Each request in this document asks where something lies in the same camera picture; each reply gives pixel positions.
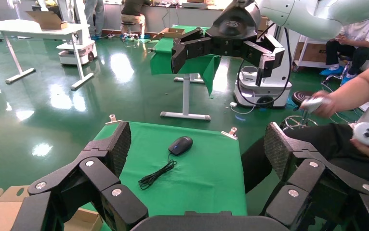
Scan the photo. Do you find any operator right hand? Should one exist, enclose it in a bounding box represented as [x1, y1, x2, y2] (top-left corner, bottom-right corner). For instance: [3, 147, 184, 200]
[310, 90, 338, 119]

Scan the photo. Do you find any silver metal binder clip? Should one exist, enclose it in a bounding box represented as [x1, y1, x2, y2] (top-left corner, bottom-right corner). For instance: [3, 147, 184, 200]
[105, 114, 123, 126]
[221, 127, 239, 141]

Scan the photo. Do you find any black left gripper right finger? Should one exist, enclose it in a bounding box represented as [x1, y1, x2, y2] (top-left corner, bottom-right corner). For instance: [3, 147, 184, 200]
[261, 122, 369, 231]

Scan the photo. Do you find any black round stool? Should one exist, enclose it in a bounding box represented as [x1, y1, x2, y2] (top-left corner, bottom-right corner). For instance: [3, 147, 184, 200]
[120, 21, 141, 42]

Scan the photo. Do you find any large green table cloth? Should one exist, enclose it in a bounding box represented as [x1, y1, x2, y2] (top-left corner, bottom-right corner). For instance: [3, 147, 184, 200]
[80, 121, 248, 231]

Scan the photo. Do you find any white floor adapter with cable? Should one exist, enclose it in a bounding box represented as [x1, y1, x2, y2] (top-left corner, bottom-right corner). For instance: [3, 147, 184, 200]
[229, 102, 255, 116]

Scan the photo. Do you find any white shelf with cardboard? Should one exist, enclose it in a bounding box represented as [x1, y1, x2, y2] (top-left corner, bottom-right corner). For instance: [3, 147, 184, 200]
[294, 34, 330, 69]

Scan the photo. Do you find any standing person in jeans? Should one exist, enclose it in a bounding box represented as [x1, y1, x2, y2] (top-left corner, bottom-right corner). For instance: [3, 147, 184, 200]
[84, 0, 105, 40]

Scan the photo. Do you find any draped green cloth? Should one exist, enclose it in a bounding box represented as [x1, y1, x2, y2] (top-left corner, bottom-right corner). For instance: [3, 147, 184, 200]
[149, 25, 222, 96]

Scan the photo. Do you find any black wired computer mouse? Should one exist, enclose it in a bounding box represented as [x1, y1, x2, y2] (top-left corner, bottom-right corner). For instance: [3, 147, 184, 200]
[138, 136, 194, 191]

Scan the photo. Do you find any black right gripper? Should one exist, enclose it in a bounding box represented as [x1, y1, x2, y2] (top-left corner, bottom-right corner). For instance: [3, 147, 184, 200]
[171, 1, 286, 87]

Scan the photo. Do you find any operator body white shirt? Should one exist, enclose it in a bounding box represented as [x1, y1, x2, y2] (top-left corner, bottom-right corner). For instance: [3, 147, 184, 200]
[241, 49, 369, 200]

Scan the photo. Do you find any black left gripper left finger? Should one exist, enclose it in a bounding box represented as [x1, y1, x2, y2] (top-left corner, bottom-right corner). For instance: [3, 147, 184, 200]
[10, 121, 149, 231]

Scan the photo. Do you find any small brown cardboard box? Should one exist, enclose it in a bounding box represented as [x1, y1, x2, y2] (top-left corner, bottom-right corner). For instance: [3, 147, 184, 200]
[152, 27, 185, 41]

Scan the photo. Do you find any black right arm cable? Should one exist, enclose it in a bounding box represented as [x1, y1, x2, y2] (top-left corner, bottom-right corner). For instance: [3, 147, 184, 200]
[237, 28, 293, 107]

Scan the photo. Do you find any long white table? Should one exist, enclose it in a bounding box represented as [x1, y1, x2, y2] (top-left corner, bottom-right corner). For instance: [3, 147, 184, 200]
[0, 19, 95, 91]

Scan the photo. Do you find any operator right forearm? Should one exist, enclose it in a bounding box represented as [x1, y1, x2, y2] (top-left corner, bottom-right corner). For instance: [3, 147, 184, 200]
[326, 65, 369, 111]

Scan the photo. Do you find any large open cardboard box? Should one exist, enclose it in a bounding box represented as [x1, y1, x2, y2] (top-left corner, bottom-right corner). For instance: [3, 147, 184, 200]
[26, 10, 69, 31]

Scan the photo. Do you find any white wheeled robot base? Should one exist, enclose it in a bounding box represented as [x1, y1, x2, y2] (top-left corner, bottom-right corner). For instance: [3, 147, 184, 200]
[56, 0, 98, 66]
[234, 25, 293, 109]

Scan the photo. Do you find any seated person in white shirt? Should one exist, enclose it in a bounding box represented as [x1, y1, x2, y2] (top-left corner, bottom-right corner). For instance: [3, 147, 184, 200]
[319, 17, 369, 86]

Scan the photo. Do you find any black stool with chrome ring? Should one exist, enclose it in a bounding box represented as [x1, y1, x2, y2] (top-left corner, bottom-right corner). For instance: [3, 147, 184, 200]
[281, 90, 319, 131]

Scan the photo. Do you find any person in dark top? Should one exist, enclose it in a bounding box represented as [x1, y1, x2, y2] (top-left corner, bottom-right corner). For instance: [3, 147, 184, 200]
[120, 0, 153, 39]

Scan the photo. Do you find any white back counter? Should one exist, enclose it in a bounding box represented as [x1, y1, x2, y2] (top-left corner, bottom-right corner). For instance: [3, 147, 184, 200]
[103, 2, 219, 33]

